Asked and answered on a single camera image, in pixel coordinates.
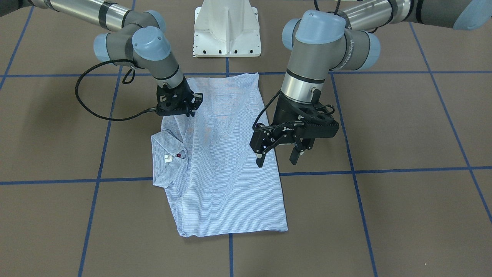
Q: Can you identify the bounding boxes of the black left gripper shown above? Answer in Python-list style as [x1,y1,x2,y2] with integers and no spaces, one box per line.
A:
[249,92,339,168]

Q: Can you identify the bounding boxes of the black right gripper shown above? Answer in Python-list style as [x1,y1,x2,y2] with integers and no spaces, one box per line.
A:
[155,77,203,117]

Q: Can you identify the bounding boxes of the light blue striped shirt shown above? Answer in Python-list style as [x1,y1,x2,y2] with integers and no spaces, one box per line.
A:
[151,73,288,238]

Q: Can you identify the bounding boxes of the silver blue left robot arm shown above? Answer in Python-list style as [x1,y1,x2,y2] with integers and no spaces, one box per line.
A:
[250,0,492,168]

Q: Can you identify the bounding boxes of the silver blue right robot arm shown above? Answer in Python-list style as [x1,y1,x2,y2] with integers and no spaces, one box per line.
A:
[1,0,203,117]

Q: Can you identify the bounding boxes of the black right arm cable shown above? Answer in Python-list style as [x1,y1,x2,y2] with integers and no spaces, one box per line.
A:
[75,58,159,122]

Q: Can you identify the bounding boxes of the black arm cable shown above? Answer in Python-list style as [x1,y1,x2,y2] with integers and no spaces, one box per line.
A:
[252,89,283,131]
[75,58,159,122]

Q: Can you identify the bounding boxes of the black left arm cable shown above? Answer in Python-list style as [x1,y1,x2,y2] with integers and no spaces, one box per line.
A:
[252,89,283,131]

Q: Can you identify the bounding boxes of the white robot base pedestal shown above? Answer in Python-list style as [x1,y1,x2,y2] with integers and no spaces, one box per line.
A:
[192,0,262,58]

